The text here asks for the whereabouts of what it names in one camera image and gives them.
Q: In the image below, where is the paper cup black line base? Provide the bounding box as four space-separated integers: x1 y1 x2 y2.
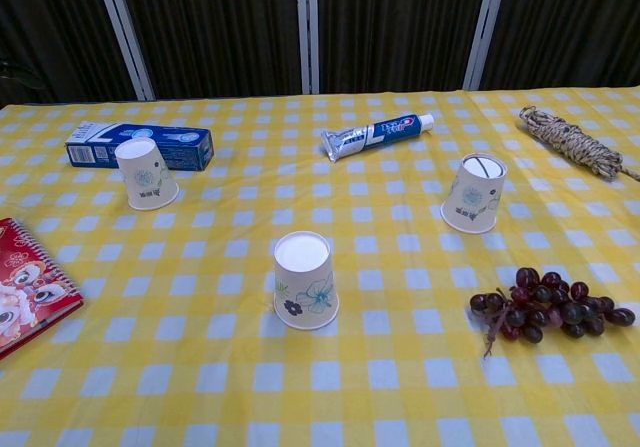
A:
440 152 508 235

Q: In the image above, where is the paper cup dandelion print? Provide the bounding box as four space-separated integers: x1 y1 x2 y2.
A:
114 137 181 212

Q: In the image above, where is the paper cup large flower print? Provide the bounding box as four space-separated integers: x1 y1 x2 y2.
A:
273 230 341 331

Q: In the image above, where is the blue toothpaste box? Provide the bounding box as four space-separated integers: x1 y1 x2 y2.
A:
65 120 215 172

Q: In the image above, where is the dark purple grape bunch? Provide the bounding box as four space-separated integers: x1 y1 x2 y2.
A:
469 266 637 359

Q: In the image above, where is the blue white toothpaste tube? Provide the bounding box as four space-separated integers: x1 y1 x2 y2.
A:
320 112 436 163

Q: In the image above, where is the dark ribbed screen panel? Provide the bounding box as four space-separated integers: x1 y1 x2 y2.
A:
115 0 306 101
0 0 139 109
479 0 640 91
317 0 492 95

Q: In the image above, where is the yellow white checked tablecloth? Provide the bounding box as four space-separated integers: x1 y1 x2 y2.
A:
0 85 640 447

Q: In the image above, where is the red spiral notebook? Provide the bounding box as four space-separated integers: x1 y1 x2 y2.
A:
0 217 85 362

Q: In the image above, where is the white screen frame post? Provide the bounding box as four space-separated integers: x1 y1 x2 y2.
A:
295 0 321 95
463 0 510 91
92 0 155 101

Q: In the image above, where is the coiled beige rope bundle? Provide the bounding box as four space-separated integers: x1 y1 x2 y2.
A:
517 105 640 183

